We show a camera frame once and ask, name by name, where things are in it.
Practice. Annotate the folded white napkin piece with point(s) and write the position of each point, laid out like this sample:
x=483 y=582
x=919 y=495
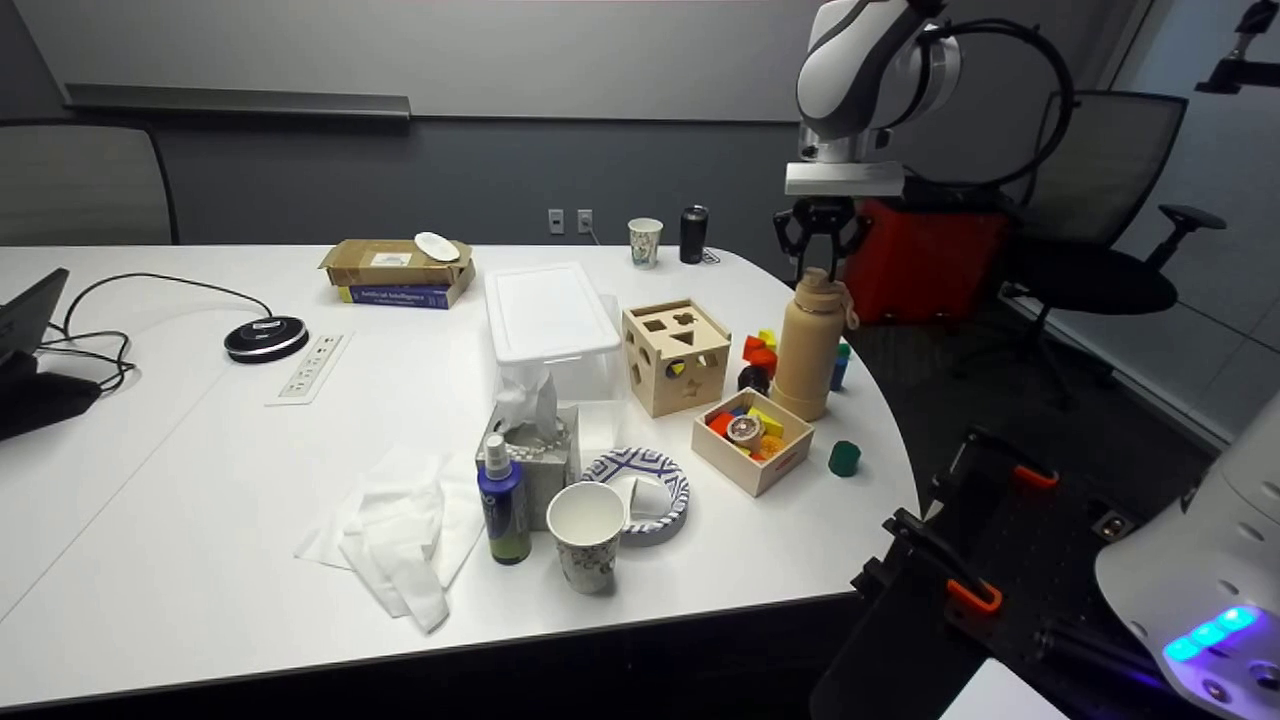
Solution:
x=646 y=496

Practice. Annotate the wall whiteboard with rail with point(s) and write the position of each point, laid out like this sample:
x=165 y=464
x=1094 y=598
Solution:
x=402 y=54

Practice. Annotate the green wooden cylinder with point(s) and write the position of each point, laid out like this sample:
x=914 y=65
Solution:
x=841 y=364

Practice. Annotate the black laptop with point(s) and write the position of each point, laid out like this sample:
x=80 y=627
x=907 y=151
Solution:
x=24 y=385

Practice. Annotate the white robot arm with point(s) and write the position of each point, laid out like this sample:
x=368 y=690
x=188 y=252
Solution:
x=864 y=65

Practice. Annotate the white flat strip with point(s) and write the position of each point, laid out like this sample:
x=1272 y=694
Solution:
x=305 y=370

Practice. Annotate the white tape roll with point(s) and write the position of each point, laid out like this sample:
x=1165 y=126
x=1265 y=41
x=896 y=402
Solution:
x=437 y=247

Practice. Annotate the shallow wooden tray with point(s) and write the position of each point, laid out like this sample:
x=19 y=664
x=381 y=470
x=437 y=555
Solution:
x=727 y=470

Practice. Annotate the black round puck device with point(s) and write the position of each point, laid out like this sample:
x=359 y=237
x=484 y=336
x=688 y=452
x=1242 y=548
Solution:
x=266 y=336

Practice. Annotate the black stand orange clamps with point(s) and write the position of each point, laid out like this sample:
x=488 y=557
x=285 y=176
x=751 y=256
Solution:
x=923 y=600

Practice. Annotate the beige bottle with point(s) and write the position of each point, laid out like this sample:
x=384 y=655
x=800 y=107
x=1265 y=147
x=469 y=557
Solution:
x=808 y=364

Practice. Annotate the white paper sheet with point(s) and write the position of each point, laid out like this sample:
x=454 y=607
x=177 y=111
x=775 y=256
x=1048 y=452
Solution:
x=1007 y=694

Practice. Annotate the red bin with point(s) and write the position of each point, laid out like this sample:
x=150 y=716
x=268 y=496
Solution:
x=925 y=265

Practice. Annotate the small pale paper cup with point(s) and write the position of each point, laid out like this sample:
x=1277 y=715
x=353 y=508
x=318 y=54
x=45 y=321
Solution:
x=646 y=243

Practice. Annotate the beige bottle lid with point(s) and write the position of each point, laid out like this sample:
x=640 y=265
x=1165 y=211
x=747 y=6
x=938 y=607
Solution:
x=822 y=289

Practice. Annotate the orange round toy piece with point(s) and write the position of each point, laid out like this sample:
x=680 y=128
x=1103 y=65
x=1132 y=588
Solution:
x=769 y=447

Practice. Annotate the black can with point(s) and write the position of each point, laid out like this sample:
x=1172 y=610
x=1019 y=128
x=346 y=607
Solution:
x=693 y=232

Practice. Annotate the donut print wooden cylinder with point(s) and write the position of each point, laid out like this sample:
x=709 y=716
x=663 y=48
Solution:
x=747 y=428

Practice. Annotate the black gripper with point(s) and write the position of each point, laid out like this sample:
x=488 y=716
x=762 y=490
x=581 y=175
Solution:
x=825 y=212

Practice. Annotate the green octagonal wooden block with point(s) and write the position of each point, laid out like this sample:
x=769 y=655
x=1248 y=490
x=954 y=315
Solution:
x=847 y=459

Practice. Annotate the blue patterned paper plate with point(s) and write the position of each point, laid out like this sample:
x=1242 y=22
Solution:
x=666 y=515

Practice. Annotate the red wooden block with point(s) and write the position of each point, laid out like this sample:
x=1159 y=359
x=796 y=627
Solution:
x=756 y=355

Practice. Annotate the red-orange wooden block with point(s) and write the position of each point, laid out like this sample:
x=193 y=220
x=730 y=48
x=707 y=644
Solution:
x=722 y=420

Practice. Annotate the gray tissue box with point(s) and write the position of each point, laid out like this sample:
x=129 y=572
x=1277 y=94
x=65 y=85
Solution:
x=546 y=475

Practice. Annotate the white paper towels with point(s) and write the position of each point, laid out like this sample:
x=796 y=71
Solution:
x=395 y=546

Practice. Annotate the black wooden block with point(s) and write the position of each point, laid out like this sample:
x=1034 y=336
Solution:
x=754 y=377

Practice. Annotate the blue book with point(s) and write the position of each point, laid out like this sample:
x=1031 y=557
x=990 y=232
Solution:
x=402 y=297

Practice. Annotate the gray chair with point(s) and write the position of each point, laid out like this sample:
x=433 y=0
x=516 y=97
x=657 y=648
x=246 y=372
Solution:
x=80 y=183

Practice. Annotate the dark spray bottle blue label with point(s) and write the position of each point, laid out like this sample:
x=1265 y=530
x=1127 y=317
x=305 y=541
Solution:
x=503 y=515

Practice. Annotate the white wall outlet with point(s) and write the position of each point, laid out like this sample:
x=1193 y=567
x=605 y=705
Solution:
x=586 y=216
x=557 y=216

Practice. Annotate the black office chair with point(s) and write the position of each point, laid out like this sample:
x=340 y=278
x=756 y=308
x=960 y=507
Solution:
x=1106 y=175

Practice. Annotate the brown cardboard box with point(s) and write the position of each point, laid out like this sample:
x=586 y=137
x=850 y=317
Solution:
x=384 y=263

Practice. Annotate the wooden shape sorter box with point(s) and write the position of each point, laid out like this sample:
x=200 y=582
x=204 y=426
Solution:
x=673 y=360

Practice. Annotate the long yellow wooden block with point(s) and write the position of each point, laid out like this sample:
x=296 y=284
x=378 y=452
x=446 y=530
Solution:
x=775 y=420

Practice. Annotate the white robot base blue light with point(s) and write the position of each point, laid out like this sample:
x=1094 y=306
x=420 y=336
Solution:
x=1202 y=572

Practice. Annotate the clear plastic container white lid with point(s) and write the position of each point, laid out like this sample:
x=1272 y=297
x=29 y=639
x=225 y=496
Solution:
x=551 y=315

